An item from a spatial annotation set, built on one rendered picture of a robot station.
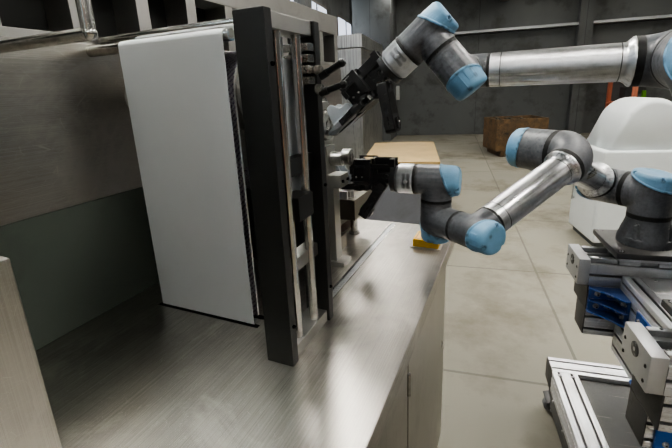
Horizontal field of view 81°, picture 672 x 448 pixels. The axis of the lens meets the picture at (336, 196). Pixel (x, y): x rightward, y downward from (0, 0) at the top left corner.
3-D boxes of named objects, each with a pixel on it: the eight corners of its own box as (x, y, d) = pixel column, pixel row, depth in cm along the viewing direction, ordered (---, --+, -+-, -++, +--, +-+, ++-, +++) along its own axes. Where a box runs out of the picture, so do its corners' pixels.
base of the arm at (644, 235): (660, 234, 132) (665, 206, 129) (685, 252, 118) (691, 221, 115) (608, 232, 136) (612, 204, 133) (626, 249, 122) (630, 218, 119)
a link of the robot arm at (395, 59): (421, 66, 88) (413, 65, 81) (405, 81, 90) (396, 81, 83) (400, 41, 88) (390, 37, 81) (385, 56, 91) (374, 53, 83)
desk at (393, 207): (432, 199, 479) (433, 141, 461) (438, 239, 354) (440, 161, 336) (376, 199, 493) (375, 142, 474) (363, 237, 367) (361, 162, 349)
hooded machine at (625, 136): (583, 248, 321) (602, 100, 290) (563, 226, 373) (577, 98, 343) (679, 253, 304) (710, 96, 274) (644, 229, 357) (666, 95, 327)
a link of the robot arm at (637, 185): (661, 221, 116) (669, 176, 113) (612, 210, 128) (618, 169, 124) (681, 213, 122) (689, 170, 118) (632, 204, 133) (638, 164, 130)
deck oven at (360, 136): (318, 168, 706) (311, 50, 655) (384, 169, 674) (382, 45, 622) (284, 189, 563) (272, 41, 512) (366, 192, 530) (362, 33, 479)
